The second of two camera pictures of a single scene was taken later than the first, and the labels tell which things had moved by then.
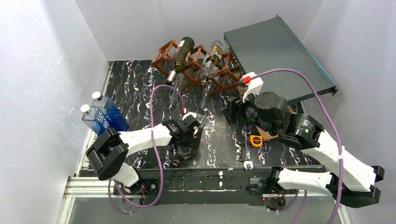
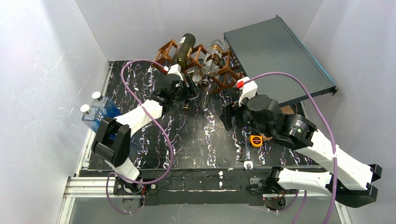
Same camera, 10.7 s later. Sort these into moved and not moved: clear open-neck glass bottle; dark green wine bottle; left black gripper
Moved: left black gripper
Not moved: clear open-neck glass bottle; dark green wine bottle
